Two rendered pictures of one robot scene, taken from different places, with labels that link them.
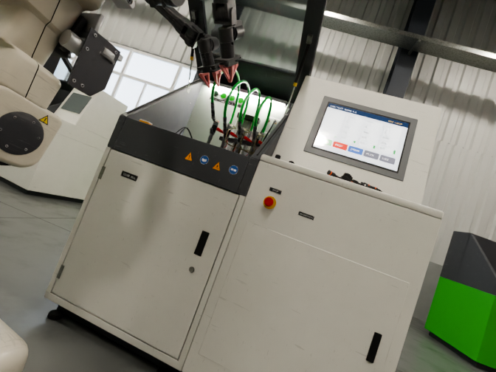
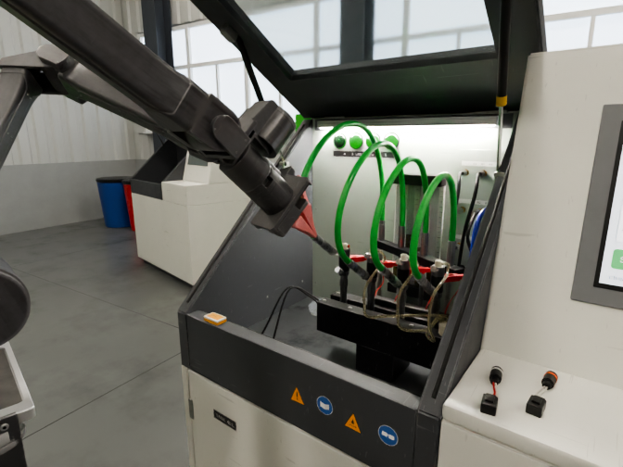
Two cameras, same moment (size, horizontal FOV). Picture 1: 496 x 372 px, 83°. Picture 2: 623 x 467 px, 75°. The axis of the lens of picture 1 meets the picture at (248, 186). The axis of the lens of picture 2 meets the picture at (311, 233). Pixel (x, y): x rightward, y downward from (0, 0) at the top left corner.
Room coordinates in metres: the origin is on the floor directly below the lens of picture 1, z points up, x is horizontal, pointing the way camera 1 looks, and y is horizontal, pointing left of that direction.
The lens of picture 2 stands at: (0.53, -0.05, 1.39)
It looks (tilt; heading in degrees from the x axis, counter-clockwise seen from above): 13 degrees down; 24
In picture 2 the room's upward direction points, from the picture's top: straight up
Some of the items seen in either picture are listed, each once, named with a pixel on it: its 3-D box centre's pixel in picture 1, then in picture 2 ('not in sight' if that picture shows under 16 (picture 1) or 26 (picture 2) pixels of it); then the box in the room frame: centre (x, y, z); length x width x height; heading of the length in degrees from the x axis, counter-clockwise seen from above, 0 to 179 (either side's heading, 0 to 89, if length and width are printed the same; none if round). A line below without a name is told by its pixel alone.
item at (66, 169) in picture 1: (50, 116); (183, 176); (3.82, 2.88, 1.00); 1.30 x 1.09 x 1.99; 68
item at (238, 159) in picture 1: (180, 153); (284, 380); (1.23, 0.33, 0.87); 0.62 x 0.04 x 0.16; 77
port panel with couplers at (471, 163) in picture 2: (269, 136); (476, 209); (1.66, -0.02, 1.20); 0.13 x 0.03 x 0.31; 77
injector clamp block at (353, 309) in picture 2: not in sight; (384, 339); (1.43, 0.16, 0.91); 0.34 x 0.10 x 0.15; 77
